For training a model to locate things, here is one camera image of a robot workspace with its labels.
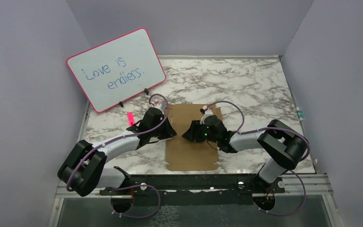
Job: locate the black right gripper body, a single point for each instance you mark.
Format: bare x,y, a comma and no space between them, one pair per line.
202,133

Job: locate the brown cardboard box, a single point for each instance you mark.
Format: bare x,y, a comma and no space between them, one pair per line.
182,155

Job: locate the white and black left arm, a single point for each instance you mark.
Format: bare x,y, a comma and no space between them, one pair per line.
83,167

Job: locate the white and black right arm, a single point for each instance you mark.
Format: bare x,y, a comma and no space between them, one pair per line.
285,146

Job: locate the pink marker pen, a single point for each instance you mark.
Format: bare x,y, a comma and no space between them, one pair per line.
130,117

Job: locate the pink framed whiteboard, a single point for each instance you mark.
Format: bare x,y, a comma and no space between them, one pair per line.
117,70

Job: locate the green capped marker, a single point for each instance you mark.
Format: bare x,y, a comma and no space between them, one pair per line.
299,114

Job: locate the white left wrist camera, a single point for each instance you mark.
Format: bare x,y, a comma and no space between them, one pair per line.
161,106

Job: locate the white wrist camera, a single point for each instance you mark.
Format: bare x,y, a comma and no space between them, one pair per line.
206,111
161,106

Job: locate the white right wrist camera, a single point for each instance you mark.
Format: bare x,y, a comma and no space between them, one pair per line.
206,111

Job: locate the aluminium frame rail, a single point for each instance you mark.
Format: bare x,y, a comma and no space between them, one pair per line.
290,184

